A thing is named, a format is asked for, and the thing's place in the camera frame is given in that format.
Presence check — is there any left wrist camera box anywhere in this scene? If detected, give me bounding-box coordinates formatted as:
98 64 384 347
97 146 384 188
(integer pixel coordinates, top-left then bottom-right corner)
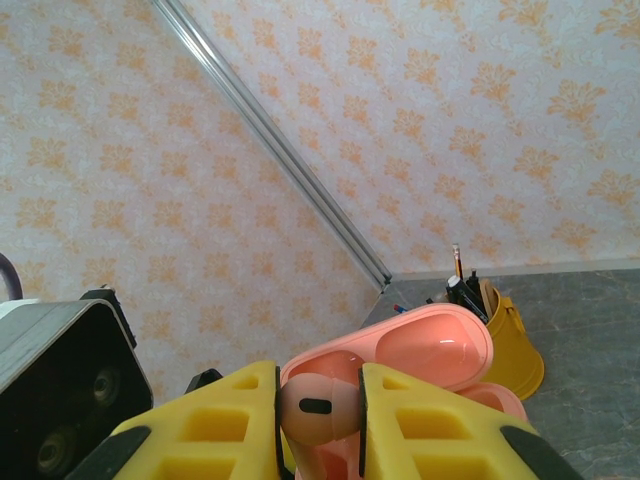
0 285 154 480

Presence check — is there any yellow metal pen bucket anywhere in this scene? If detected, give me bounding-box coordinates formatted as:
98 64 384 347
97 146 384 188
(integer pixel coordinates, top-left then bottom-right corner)
478 279 546 402

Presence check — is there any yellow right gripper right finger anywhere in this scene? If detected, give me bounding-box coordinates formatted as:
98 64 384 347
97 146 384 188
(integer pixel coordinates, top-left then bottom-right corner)
356 362 587 480

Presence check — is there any wooden ruler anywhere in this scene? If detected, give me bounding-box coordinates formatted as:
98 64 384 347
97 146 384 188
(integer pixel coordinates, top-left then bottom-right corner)
478 278 502 324

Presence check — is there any pink wireless earbud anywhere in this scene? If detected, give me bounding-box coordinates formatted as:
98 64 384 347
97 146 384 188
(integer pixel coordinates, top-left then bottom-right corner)
277 372 364 480

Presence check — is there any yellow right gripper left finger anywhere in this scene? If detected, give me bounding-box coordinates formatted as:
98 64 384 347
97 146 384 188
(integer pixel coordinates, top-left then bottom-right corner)
63 359 297 480

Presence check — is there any aluminium frame post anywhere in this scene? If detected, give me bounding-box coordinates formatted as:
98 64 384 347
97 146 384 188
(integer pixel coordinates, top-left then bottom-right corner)
149 0 394 295

